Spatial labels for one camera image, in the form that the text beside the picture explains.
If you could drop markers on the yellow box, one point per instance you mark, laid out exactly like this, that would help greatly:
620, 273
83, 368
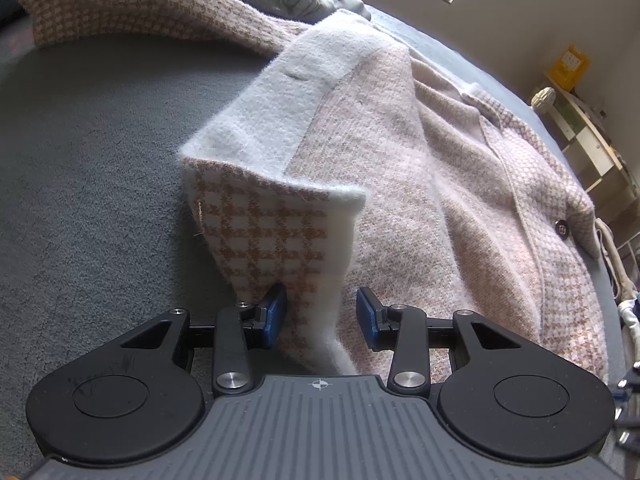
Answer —
570, 67

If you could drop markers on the cream carved bedpost finial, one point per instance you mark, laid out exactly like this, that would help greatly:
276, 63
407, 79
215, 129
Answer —
544, 99

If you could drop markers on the pink houndstooth wool coat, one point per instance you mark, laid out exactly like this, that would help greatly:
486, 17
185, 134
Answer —
390, 170

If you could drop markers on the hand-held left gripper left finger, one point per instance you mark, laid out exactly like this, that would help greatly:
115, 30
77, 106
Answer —
272, 317

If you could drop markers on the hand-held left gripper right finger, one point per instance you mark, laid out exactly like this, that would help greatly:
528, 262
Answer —
367, 317

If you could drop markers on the cream wooden shelf unit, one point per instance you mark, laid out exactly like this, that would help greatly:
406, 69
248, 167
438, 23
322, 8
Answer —
595, 145

